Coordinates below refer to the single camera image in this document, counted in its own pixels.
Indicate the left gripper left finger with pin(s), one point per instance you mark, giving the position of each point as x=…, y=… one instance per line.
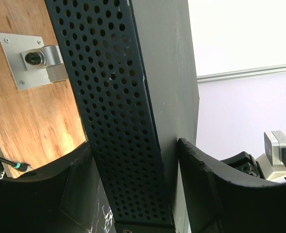
x=64, y=196

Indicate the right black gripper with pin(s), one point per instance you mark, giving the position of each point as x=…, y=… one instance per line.
x=245, y=163

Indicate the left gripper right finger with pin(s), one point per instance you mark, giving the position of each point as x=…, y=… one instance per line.
x=222, y=199

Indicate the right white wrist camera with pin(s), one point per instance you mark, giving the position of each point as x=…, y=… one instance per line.
x=272, y=163

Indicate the silver metal mounting bracket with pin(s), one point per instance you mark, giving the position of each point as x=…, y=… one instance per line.
x=32, y=64

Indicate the dark teal network switch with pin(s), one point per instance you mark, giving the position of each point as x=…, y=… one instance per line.
x=132, y=71

